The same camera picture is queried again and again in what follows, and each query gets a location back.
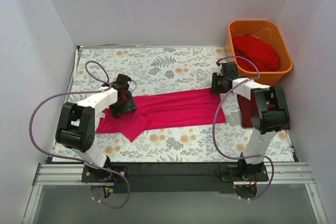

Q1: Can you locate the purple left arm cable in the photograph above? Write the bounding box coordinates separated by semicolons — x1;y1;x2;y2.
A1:
28;60;131;209

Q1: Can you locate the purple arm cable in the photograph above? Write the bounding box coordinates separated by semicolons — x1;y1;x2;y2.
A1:
28;60;131;209
212;55;275;201

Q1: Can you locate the folded maroon t shirt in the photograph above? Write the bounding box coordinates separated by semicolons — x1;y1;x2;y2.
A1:
237;89;290;134

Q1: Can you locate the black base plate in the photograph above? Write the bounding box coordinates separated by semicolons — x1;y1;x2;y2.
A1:
81;162;270;194

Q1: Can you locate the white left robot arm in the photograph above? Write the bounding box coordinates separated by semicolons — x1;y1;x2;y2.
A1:
55;74;137;182

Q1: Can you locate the orange plastic basket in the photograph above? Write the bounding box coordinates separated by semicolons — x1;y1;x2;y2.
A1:
227;19;293;87

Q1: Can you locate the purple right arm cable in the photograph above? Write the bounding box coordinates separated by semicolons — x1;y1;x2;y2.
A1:
212;55;275;201

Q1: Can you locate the pink t shirt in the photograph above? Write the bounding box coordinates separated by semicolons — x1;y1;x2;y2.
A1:
96;88;221;142

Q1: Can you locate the red t shirt in basket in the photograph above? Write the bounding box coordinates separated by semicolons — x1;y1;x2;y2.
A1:
232;34;280;72

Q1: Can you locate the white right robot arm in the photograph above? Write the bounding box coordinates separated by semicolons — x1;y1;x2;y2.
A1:
211;59;290;181

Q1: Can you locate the aluminium frame rail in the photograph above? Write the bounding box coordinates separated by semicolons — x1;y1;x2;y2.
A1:
23;162;328;223

